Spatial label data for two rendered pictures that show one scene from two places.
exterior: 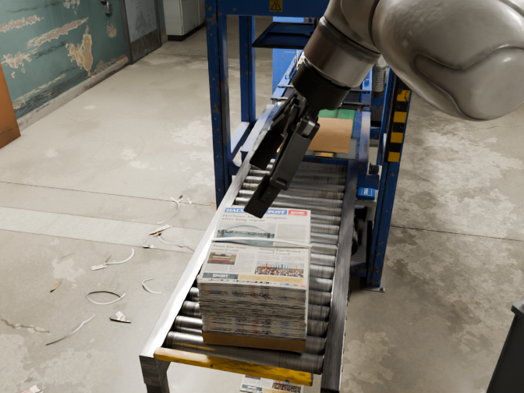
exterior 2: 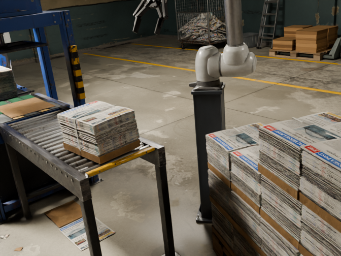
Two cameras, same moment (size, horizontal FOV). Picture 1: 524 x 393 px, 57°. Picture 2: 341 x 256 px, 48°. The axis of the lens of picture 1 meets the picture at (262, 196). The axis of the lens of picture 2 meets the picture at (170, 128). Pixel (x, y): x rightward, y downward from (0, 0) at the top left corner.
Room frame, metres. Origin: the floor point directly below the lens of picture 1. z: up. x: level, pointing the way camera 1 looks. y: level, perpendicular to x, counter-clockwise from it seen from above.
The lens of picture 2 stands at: (-0.56, 1.34, 1.68)
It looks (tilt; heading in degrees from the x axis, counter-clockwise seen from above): 21 degrees down; 310
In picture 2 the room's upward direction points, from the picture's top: 6 degrees counter-clockwise
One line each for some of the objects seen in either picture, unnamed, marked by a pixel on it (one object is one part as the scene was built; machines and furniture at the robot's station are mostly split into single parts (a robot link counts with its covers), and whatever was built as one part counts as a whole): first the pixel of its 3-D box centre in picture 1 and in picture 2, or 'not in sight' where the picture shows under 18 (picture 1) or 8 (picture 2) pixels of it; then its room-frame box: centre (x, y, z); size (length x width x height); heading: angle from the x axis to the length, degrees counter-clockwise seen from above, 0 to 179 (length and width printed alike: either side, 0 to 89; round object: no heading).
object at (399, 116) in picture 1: (399, 115); (77, 72); (2.06, -0.63, 1.05); 0.05 x 0.05 x 0.45; 78
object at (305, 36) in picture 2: not in sight; (304, 41); (2.39, -6.77, 0.28); 1.20 x 0.83 x 0.57; 168
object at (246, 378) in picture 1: (277, 362); (86, 230); (1.55, -0.07, 0.00); 0.37 x 0.29 x 0.01; 168
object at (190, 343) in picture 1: (243, 352); (116, 161); (0.94, 0.05, 0.78); 0.47 x 0.05 x 0.05; 78
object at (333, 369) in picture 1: (344, 251); (104, 131); (1.45, -0.31, 0.74); 1.34 x 0.05 x 0.12; 168
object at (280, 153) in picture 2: not in sight; (313, 152); (-0.07, -0.19, 0.95); 0.38 x 0.29 x 0.23; 58
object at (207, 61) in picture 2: not in sight; (208, 62); (0.83, -0.77, 1.17); 0.18 x 0.16 x 0.22; 16
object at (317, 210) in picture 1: (287, 208); (58, 130); (1.70, -0.11, 0.78); 0.47 x 0.05 x 0.05; 78
